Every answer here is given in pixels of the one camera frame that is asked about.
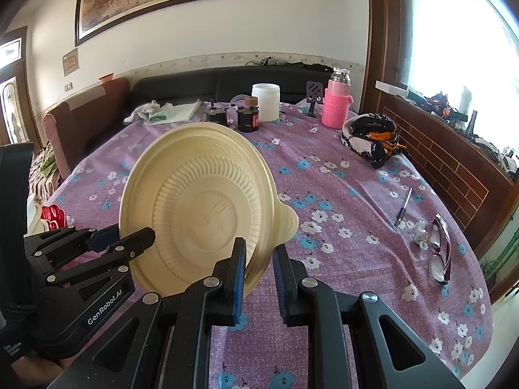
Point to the purple-framed eyeglasses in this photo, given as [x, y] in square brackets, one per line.
[436, 265]

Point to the small wall plaque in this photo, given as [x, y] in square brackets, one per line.
[69, 63]

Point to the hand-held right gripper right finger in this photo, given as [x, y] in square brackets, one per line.
[279, 279]

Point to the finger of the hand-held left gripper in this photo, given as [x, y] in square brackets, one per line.
[103, 238]
[138, 241]

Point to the black flashlight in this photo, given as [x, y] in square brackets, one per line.
[472, 123]

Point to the wooden glass door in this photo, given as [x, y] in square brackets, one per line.
[16, 89]

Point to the patterned blanket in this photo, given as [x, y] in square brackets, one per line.
[44, 170]

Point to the white ribbed object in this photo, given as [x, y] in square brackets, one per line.
[35, 221]

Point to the purple floral tablecloth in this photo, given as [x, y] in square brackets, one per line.
[336, 178]

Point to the pink thermos with knit sleeve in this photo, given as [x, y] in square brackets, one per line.
[334, 107]

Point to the black sofa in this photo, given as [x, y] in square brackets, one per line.
[182, 85]

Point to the dark bottle with red label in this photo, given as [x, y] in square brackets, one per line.
[247, 120]

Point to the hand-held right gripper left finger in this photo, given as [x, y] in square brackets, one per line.
[239, 275]

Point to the brown armchair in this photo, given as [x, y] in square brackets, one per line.
[89, 121]

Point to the person's left forearm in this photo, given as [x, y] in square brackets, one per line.
[36, 372]

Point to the white plastic jar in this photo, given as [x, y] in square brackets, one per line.
[265, 103]

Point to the wrapped candy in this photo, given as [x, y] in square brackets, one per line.
[419, 233]

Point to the black and silver pen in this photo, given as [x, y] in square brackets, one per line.
[402, 210]

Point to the white box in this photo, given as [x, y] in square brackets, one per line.
[389, 87]

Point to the red plate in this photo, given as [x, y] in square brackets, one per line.
[52, 216]

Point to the black orange patterned scarf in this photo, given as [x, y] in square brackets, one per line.
[365, 133]

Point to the cream plastic bowl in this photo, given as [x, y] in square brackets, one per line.
[194, 194]

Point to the white cloth rag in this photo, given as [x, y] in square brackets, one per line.
[178, 111]

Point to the windowsill clutter of tools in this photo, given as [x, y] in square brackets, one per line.
[440, 101]

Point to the small black round jar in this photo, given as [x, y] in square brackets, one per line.
[215, 115]

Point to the black phone stand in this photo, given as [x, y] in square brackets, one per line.
[314, 91]

